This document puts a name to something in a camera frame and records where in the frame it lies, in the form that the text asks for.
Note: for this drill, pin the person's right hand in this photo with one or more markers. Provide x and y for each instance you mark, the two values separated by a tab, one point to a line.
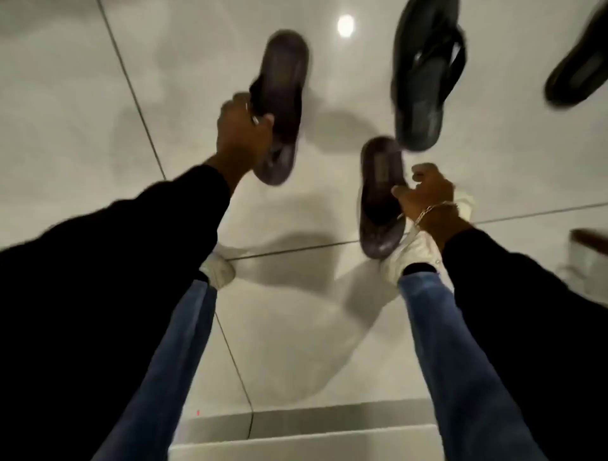
430	194

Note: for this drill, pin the person's left hand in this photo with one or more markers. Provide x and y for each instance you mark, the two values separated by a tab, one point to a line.
237	135

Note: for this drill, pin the person's left thumb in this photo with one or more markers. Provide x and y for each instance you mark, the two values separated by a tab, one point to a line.
264	123

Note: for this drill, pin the person's right thumb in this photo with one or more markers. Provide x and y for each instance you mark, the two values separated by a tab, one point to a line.
403	193

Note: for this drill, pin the brown flip-flop sandal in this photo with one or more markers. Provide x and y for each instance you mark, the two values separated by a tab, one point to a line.
380	190
283	66

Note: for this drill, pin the person's left forearm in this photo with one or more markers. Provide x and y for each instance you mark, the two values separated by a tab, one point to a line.
109	294

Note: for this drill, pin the person's right forearm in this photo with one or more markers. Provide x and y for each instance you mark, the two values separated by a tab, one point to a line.
527	323

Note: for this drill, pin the person's right white sneaker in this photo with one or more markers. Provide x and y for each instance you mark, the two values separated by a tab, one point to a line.
411	256

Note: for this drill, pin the person's white sneaker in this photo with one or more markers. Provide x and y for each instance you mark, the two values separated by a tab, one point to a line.
218	270
411	256

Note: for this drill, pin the black flip-flop sandal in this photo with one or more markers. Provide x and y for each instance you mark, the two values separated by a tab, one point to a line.
425	76
582	66

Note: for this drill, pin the person's left white sneaker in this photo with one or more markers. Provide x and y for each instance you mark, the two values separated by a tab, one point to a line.
218	270

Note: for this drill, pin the person's right leg blue jeans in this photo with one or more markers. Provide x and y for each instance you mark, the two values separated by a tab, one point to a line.
460	380

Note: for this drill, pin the person's leg blue jeans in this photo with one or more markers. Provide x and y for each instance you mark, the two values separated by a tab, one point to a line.
460	380
166	380

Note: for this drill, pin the white container with brown rim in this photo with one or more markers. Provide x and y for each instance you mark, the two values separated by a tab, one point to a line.
589	266

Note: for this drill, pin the person's left leg blue jeans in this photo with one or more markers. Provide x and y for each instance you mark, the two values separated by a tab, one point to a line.
166	380

